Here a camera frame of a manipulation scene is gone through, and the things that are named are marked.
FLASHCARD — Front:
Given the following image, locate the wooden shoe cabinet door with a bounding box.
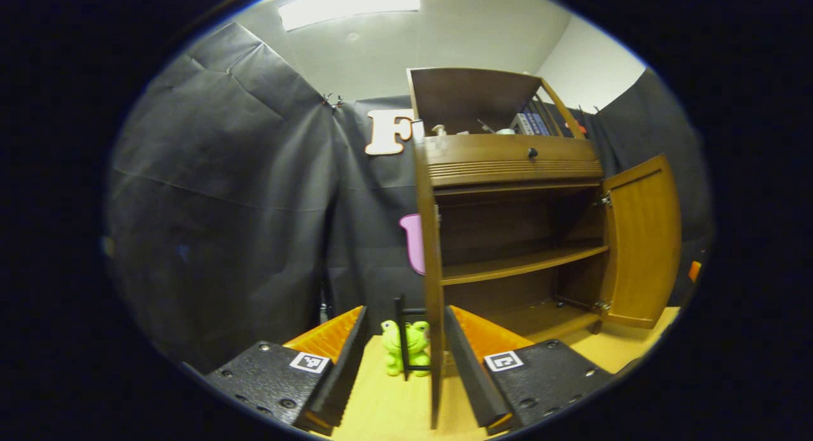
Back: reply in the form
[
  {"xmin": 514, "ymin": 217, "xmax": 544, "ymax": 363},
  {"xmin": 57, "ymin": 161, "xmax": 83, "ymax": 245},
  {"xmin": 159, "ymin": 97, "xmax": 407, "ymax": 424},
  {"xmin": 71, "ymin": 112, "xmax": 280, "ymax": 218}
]
[
  {"xmin": 596, "ymin": 154, "xmax": 683, "ymax": 330},
  {"xmin": 394, "ymin": 136, "xmax": 447, "ymax": 430}
]

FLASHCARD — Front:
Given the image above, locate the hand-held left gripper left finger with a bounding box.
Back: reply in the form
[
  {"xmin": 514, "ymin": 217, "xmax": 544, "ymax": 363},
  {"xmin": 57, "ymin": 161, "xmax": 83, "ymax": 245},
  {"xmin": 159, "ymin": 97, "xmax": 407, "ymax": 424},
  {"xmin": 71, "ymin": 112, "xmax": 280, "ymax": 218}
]
[{"xmin": 203, "ymin": 306, "xmax": 370, "ymax": 437}]

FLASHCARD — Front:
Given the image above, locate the green frog toy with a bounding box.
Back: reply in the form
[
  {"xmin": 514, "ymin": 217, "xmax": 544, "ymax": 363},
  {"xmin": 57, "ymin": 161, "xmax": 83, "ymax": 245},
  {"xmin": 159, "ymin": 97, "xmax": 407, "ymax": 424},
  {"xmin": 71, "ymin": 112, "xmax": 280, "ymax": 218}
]
[{"xmin": 380, "ymin": 320, "xmax": 432, "ymax": 377}]

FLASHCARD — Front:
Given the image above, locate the wooden double-door shoe cabinet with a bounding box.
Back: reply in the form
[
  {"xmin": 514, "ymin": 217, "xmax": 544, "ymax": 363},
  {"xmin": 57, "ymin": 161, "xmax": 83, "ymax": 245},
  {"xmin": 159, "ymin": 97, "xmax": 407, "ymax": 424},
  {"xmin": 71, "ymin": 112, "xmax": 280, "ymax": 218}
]
[{"xmin": 406, "ymin": 67, "xmax": 612, "ymax": 344}]

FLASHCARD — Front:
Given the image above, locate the black backdrop cloth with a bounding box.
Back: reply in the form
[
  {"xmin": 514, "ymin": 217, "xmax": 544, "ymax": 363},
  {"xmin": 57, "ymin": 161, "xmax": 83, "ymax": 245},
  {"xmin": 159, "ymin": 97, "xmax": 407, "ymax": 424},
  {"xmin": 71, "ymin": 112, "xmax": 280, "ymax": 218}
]
[{"xmin": 105, "ymin": 22, "xmax": 713, "ymax": 373}]

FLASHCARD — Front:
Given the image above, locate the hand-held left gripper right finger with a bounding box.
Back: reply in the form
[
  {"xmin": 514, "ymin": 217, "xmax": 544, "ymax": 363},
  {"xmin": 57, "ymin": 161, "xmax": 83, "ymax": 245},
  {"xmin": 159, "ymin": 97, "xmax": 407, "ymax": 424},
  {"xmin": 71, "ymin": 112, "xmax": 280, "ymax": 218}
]
[{"xmin": 443, "ymin": 305, "xmax": 614, "ymax": 437}]

